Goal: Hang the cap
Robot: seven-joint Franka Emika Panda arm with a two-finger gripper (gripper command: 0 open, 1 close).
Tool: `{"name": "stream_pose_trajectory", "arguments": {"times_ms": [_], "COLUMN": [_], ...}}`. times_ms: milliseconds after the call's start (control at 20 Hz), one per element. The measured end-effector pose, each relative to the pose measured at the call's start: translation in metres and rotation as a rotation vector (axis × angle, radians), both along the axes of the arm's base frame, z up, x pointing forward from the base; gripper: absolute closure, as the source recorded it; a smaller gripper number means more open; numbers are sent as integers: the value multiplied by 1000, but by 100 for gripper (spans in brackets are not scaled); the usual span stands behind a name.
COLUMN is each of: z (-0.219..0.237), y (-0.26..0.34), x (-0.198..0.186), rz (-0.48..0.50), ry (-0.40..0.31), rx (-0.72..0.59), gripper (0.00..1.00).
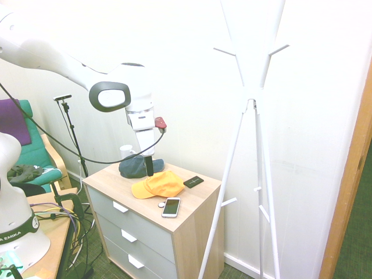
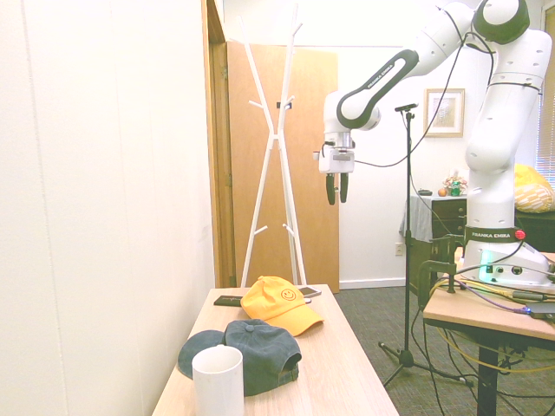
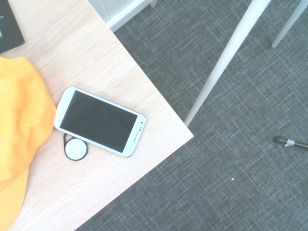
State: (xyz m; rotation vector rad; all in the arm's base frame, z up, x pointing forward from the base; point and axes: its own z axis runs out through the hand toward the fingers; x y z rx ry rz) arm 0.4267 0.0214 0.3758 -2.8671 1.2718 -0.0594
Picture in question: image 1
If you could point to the wooden dresser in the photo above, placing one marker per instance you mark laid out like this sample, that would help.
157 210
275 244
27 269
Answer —
191 232

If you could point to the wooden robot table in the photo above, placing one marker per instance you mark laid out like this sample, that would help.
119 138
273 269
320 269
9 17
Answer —
55 232

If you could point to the grey dresser drawer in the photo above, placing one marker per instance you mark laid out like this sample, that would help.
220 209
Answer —
116 255
151 255
145 225

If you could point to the orange sticky note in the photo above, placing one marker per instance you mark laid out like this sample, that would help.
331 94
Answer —
46 274

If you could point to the wooden door frame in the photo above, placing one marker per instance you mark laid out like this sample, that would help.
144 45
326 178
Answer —
348 189

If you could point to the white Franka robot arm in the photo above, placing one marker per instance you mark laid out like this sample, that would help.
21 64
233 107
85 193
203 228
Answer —
58 64

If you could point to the white wall plug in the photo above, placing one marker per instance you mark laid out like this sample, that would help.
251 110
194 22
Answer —
80 165

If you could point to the black stereo camera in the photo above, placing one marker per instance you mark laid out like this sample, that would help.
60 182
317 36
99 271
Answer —
62 97

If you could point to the small round coin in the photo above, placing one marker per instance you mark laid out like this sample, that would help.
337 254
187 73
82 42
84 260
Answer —
160 205

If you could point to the black card wallet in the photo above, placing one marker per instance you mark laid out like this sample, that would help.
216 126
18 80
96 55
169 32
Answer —
193 182

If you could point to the white mug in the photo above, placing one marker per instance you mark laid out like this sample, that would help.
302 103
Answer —
125 151

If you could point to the white smartphone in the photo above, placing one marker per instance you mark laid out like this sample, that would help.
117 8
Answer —
171 207

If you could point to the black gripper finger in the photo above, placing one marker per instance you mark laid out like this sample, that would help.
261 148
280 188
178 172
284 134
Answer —
149 167

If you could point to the black tripod stand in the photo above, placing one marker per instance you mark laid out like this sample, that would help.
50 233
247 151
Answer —
74 136

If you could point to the black C clamp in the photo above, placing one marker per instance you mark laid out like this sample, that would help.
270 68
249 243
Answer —
76 203

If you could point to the green wooden armchair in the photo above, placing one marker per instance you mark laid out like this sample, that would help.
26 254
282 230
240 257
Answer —
37 151

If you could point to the dark crumpled clothes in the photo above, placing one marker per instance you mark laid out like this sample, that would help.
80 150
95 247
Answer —
26 173

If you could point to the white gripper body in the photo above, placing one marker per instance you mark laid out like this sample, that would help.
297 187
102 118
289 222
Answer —
143 136

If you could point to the blue denim baseball cap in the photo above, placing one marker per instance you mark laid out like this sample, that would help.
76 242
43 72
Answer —
130 170

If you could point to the purple cloth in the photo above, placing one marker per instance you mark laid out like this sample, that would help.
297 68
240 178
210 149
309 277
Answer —
11 122

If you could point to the white coat rack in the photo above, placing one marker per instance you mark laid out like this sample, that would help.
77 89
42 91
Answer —
250 93

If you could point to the yellow smiley baseball cap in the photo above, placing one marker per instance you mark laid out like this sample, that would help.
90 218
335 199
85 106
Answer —
162 184

